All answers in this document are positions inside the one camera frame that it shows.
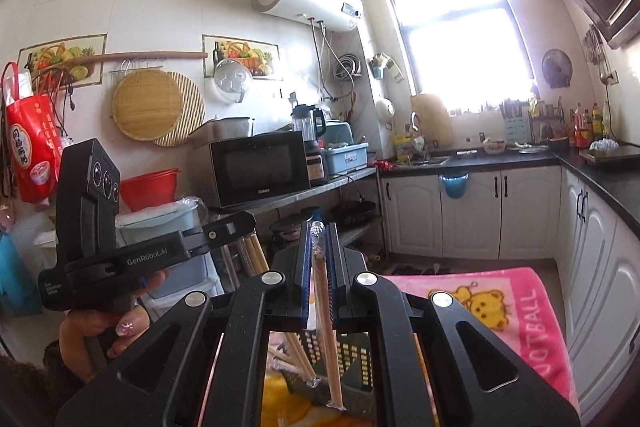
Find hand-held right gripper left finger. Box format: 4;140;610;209
54;221;318;427

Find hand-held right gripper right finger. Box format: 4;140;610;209
324;223;584;427

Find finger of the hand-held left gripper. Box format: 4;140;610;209
176;210;257;261

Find bunch of wooden chopsticks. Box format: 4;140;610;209
271;331;322;389

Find dark green plastic chopstick holder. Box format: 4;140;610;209
276;328;374;409

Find person's left forearm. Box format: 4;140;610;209
0;338;97;427

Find hanging kitchen utensils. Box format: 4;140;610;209
582;23;607;66

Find person's left hand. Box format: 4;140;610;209
58;270;167;384

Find stacked steel pots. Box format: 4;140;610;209
269;216;307;254

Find red plastic basin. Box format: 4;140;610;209
119;167;181;213

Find black wok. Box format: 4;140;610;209
329;200;377;224

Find black microwave oven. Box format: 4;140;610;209
192;130;312;210

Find red shopping bag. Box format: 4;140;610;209
2;61;64;206

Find steel kitchen table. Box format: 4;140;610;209
206;166;386;269

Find steel rectangular container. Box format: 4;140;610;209
187;116;256;146

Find round ribbed bamboo mat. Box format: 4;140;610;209
152;71;206;148

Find round bamboo board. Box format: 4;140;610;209
111;69;182;142

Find grey blue dish bin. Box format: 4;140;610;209
322;141;370;174

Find black blender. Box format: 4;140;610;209
291;92;329;188

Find blue plastic cabinet bin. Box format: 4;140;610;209
438;171;471;200

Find white plastic microwave lid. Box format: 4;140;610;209
213;58;254;104

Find long wooden rolling pin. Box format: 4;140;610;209
69;50;209;68

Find pink printed blanket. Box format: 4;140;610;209
262;265;581;427

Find beige cutting board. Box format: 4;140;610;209
410;92;454;148

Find white kitchen cabinets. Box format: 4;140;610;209
377;164;640;410

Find black kitchen countertop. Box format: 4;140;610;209
377;146;640;235

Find knife rack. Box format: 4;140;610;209
501;99;532;144

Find kitchen window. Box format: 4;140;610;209
379;0;537;116

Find row of condiment bottles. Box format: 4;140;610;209
572;101;614;148

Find black induction cooktop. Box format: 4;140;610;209
579;145;632;166

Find black hanging cable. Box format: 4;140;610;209
46;68;77;144

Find fruit wall picture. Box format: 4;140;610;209
202;34;276;81
17;34;108;86

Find white round wall dispenser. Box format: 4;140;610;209
374;98;396;132

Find coiled grey hose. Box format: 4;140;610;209
334;52;364;83

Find light blue wall caddy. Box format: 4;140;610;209
368;52;405;82

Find small grey wall fan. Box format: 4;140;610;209
542;48;574;88

